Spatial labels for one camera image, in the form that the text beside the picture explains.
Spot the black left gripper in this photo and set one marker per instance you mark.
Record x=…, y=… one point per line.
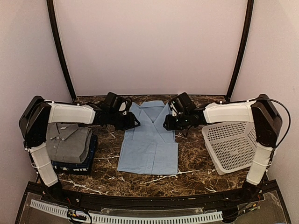
x=129, y=122

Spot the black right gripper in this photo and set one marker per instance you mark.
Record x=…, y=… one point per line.
x=169, y=125

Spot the light blue long sleeve shirt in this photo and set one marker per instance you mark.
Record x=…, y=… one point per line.
x=149, y=148

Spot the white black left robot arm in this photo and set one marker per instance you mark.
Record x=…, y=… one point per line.
x=34, y=122

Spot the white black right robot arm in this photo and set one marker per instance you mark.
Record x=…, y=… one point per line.
x=262, y=113

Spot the folded black printed shirt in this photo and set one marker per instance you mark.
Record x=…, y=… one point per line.
x=73, y=171

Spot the folded navy plaid shirt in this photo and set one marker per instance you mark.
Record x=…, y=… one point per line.
x=88, y=160

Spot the folded grey button shirt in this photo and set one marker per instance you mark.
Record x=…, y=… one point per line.
x=67, y=142

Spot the white plastic mesh basket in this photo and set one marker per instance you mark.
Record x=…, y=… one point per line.
x=232, y=146

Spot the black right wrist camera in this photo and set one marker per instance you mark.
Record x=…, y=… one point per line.
x=181, y=104

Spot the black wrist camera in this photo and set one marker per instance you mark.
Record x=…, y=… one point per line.
x=114, y=103
x=181, y=104

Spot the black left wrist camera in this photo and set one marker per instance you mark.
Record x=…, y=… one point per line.
x=114, y=103

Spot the white slotted cable duct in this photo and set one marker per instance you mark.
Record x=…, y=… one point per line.
x=122, y=216

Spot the black front rail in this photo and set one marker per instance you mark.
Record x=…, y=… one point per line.
x=226, y=200

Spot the black left frame post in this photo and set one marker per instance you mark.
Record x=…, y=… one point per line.
x=59, y=48

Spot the black frame post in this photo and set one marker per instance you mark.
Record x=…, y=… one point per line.
x=241, y=50
x=59, y=48

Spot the black right frame post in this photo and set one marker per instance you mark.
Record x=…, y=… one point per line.
x=241, y=50

